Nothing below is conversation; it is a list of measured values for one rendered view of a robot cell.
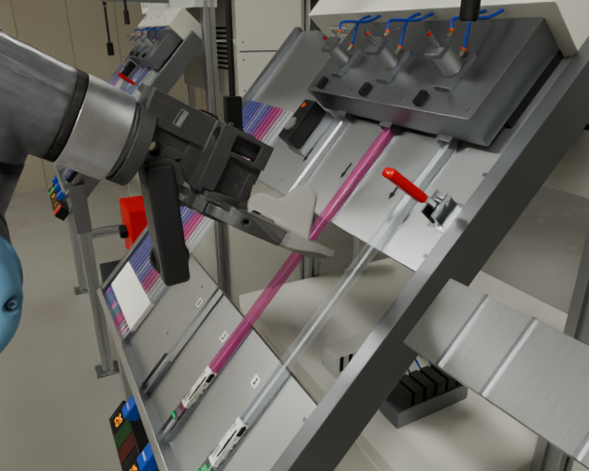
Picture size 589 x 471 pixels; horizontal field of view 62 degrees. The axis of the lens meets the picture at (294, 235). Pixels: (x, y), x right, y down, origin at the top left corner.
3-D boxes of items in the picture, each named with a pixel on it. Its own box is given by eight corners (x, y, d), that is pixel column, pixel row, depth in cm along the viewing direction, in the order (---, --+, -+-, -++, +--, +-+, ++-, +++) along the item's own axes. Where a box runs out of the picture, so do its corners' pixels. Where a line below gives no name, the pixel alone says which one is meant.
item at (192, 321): (230, 560, 53) (208, 556, 52) (118, 295, 107) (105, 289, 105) (335, 418, 54) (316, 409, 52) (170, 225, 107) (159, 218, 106)
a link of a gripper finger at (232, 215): (285, 232, 42) (193, 187, 42) (277, 249, 42) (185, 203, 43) (289, 228, 47) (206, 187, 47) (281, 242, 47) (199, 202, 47)
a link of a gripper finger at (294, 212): (358, 210, 43) (263, 164, 43) (327, 270, 44) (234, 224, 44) (355, 208, 46) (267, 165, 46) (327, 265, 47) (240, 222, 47)
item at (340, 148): (443, 293, 55) (420, 274, 52) (228, 165, 109) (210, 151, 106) (614, 59, 56) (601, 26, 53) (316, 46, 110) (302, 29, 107)
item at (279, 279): (181, 421, 67) (173, 419, 66) (179, 415, 68) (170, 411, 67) (402, 122, 68) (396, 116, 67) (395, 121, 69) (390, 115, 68)
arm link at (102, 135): (54, 172, 36) (47, 150, 43) (115, 193, 39) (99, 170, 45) (95, 77, 35) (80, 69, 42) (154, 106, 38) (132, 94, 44)
